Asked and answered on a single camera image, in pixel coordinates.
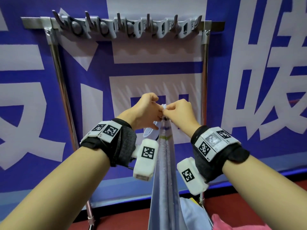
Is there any person's left hand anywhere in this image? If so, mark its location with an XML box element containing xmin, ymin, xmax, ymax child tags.
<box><xmin>124</xmin><ymin>93</ymin><xmax>164</xmax><ymax>131</ymax></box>

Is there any person's right hand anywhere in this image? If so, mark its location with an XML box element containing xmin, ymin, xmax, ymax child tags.
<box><xmin>163</xmin><ymin>99</ymin><xmax>201</xmax><ymax>137</ymax></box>

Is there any clear plastic clothes hanger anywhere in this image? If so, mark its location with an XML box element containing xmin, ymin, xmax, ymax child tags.
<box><xmin>143</xmin><ymin>103</ymin><xmax>173</xmax><ymax>140</ymax></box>

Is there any light blue striped cloth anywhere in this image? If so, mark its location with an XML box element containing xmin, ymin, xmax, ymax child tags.
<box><xmin>150</xmin><ymin>117</ymin><xmax>189</xmax><ymax>230</ymax></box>

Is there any person's right forearm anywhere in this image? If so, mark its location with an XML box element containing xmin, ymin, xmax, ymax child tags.
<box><xmin>222</xmin><ymin>157</ymin><xmax>307</xmax><ymax>230</ymax></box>

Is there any person's left forearm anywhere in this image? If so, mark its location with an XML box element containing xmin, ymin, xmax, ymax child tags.
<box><xmin>0</xmin><ymin>147</ymin><xmax>112</xmax><ymax>230</ymax></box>

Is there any white right wrist marker plate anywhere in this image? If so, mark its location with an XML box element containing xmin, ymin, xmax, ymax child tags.
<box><xmin>193</xmin><ymin>127</ymin><xmax>242</xmax><ymax>161</ymax></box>

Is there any white wrist marker plate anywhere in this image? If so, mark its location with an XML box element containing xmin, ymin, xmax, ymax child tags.
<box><xmin>80</xmin><ymin>121</ymin><xmax>123</xmax><ymax>144</ymax></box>
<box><xmin>193</xmin><ymin>127</ymin><xmax>242</xmax><ymax>161</ymax></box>

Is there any white left wrist marker plate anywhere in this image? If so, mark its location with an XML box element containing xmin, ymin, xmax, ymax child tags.
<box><xmin>80</xmin><ymin>121</ymin><xmax>123</xmax><ymax>144</ymax></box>

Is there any row of grey clothes hangers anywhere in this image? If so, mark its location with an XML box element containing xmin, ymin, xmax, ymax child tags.
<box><xmin>52</xmin><ymin>10</ymin><xmax>203</xmax><ymax>41</ymax></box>

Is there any blue and white printed banner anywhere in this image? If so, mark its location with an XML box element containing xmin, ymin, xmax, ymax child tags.
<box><xmin>0</xmin><ymin>0</ymin><xmax>307</xmax><ymax>209</ymax></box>

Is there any silver metal garment rack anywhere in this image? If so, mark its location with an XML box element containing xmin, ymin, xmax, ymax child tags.
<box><xmin>21</xmin><ymin>16</ymin><xmax>225</xmax><ymax>230</ymax></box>

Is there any pale blue crumpled garment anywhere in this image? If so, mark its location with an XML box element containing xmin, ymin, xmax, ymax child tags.
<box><xmin>179</xmin><ymin>197</ymin><xmax>212</xmax><ymax>230</ymax></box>

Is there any pink cloth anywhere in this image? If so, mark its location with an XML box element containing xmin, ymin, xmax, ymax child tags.
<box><xmin>211</xmin><ymin>214</ymin><xmax>241</xmax><ymax>230</ymax></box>

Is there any dark grey left wrist strap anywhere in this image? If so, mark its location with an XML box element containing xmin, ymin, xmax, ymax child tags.
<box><xmin>80</xmin><ymin>118</ymin><xmax>137</xmax><ymax>167</ymax></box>

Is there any dark grey wrist strap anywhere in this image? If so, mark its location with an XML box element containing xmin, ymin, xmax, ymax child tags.
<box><xmin>80</xmin><ymin>118</ymin><xmax>137</xmax><ymax>167</ymax></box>
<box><xmin>190</xmin><ymin>125</ymin><xmax>250</xmax><ymax>184</ymax></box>

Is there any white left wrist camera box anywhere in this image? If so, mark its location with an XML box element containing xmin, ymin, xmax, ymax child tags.
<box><xmin>131</xmin><ymin>138</ymin><xmax>159</xmax><ymax>182</ymax></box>

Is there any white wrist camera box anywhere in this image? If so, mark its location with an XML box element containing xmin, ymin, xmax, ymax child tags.
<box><xmin>131</xmin><ymin>138</ymin><xmax>159</xmax><ymax>182</ymax></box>
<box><xmin>177</xmin><ymin>157</ymin><xmax>209</xmax><ymax>196</ymax></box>

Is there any dark grey right wrist strap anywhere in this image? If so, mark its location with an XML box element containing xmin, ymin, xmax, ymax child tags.
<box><xmin>190</xmin><ymin>125</ymin><xmax>250</xmax><ymax>184</ymax></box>

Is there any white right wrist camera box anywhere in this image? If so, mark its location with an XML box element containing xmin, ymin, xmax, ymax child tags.
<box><xmin>177</xmin><ymin>157</ymin><xmax>209</xmax><ymax>196</ymax></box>

